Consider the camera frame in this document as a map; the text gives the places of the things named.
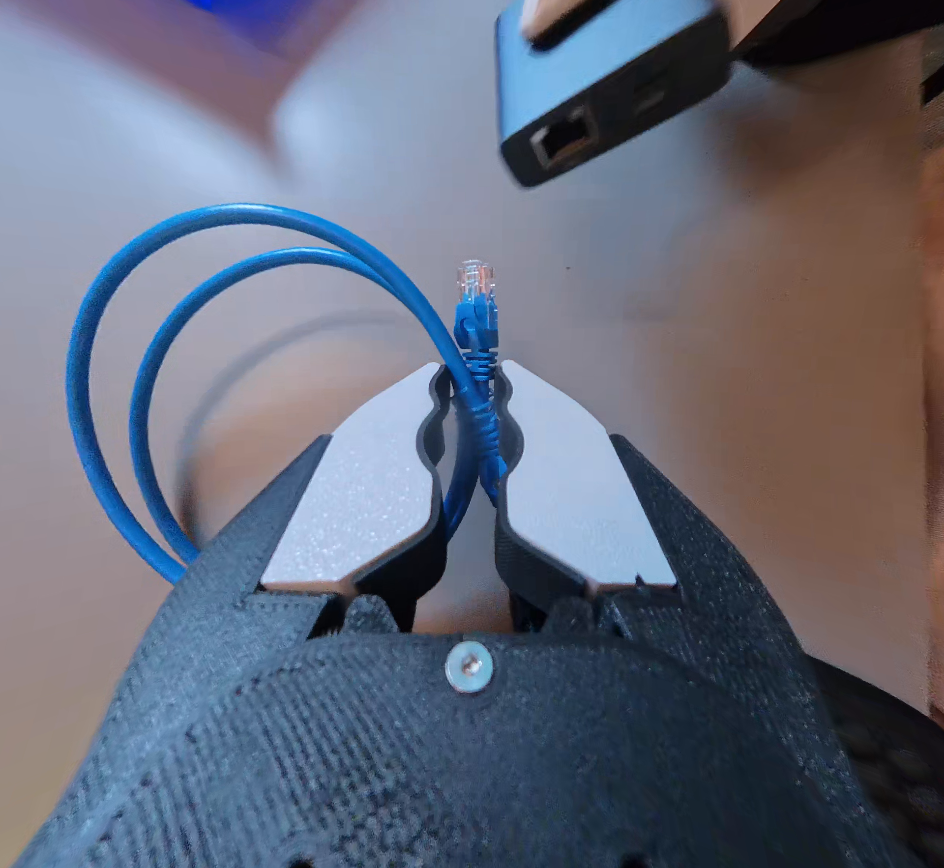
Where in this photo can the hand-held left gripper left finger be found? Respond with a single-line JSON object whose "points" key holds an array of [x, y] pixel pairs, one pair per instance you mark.
{"points": [[361, 492]]}

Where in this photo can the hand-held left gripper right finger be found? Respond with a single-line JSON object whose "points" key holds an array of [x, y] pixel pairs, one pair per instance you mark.
{"points": [[575, 499]]}

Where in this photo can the dark grey ethernet adapter hub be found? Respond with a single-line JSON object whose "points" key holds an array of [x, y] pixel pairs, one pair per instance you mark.
{"points": [[560, 86]]}

